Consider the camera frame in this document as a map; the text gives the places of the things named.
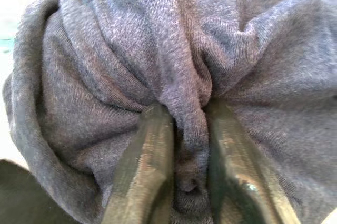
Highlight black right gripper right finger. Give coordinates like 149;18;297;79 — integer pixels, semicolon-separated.
205;100;301;224

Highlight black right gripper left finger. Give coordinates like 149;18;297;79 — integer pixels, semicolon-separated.
101;103;175;224

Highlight dark olive cloth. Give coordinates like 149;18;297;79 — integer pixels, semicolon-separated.
0;159;80;224

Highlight grey-blue knit garment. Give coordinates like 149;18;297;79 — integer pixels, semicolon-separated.
2;0;337;224

